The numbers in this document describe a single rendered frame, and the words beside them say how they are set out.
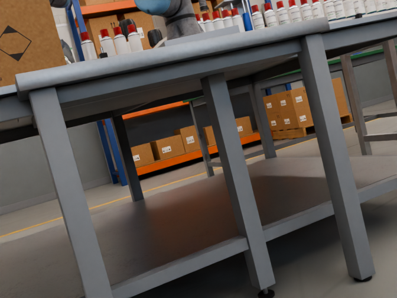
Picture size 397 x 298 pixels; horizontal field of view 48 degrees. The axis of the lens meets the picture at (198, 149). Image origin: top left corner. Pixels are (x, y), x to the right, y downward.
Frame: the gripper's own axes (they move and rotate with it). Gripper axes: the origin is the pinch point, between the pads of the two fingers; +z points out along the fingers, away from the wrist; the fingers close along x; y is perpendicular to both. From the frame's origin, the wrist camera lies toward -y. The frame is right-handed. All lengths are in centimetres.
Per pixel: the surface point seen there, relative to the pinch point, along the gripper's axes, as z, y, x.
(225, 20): 30, -1, -68
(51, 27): -10.7, -40.3, 6.1
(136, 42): 10.4, -2.0, -26.7
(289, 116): 212, 304, -236
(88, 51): 0.0, -1.8, -8.5
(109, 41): 2.5, -1.8, -18.1
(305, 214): 90, -61, -8
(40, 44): -9.0, -41.1, 12.6
